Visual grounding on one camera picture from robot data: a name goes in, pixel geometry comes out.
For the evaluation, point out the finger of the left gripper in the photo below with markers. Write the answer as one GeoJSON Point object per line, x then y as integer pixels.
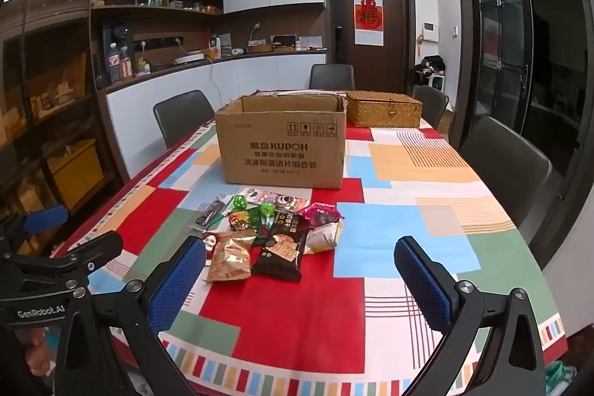
{"type": "Point", "coordinates": [88, 249]}
{"type": "Point", "coordinates": [42, 220]}

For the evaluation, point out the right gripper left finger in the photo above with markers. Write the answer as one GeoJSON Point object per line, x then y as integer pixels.
{"type": "Point", "coordinates": [88, 362]}

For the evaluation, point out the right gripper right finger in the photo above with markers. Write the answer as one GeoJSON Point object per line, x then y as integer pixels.
{"type": "Point", "coordinates": [512, 360]}

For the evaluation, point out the gold fortune biscuits packet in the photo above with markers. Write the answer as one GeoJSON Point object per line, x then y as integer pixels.
{"type": "Point", "coordinates": [231, 256]}

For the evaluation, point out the dark soda cracker packet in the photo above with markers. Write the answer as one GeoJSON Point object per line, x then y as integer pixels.
{"type": "Point", "coordinates": [284, 247]}

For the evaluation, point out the pink Lotso bear candy packet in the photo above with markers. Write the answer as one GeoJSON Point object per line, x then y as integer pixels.
{"type": "Point", "coordinates": [258, 196]}

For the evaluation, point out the magenta snack packet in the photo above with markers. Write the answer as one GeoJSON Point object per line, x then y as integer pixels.
{"type": "Point", "coordinates": [319, 214]}

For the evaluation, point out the person's left hand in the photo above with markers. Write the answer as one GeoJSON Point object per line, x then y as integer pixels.
{"type": "Point", "coordinates": [37, 353]}

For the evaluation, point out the black striped stick packet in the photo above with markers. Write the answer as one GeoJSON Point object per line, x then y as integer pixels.
{"type": "Point", "coordinates": [205, 217]}

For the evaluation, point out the colourful patchwork tablecloth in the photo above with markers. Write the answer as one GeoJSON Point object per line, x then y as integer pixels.
{"type": "Point", "coordinates": [321, 309]}

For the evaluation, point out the left side dark chair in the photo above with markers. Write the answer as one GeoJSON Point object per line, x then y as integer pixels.
{"type": "Point", "coordinates": [181, 115]}

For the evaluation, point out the dark green snack packet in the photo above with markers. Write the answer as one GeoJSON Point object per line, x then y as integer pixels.
{"type": "Point", "coordinates": [249, 219]}

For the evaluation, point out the water bottle red label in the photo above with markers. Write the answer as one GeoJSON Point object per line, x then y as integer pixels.
{"type": "Point", "coordinates": [114, 61]}

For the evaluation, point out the right near dark chair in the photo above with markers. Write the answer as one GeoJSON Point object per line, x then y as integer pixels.
{"type": "Point", "coordinates": [513, 169]}

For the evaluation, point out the KUPOH cardboard box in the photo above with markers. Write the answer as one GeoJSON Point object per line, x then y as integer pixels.
{"type": "Point", "coordinates": [286, 139]}

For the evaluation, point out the right far dark chair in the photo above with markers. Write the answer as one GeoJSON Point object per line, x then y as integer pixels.
{"type": "Point", "coordinates": [434, 103]}

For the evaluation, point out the glass sliding door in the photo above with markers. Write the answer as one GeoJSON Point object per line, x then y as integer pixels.
{"type": "Point", "coordinates": [504, 65]}

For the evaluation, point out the woven wicker basket box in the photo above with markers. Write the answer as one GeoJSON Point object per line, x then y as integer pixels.
{"type": "Point", "coordinates": [374, 109]}

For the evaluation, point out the far end dark chair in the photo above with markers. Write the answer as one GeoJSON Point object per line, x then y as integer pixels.
{"type": "Point", "coordinates": [332, 77]}

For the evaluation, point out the dark wooden door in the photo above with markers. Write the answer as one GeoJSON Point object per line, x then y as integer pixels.
{"type": "Point", "coordinates": [376, 68]}

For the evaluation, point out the red fu calendar poster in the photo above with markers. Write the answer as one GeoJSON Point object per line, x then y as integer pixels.
{"type": "Point", "coordinates": [369, 22]}

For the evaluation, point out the wall intercom panel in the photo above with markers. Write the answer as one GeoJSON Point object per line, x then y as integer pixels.
{"type": "Point", "coordinates": [430, 32]}

